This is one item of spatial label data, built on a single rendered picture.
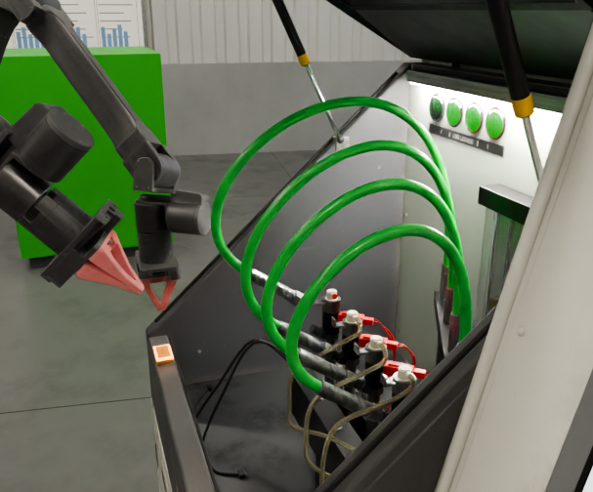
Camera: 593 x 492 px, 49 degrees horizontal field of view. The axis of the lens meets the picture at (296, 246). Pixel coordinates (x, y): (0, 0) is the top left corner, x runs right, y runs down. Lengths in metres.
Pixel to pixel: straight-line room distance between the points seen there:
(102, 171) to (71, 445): 2.03
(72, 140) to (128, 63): 3.43
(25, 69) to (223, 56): 3.61
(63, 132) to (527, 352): 0.51
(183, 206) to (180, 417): 0.33
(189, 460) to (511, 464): 0.48
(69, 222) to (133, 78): 3.42
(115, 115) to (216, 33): 6.27
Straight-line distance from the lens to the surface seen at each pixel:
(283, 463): 1.15
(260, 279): 0.94
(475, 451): 0.70
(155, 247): 1.11
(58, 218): 0.75
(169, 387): 1.13
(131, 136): 1.11
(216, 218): 0.90
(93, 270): 0.76
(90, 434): 2.73
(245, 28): 7.42
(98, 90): 1.17
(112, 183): 4.25
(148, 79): 4.16
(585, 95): 0.64
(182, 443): 1.00
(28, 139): 0.75
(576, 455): 0.59
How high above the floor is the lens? 1.55
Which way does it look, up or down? 20 degrees down
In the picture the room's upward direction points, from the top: straight up
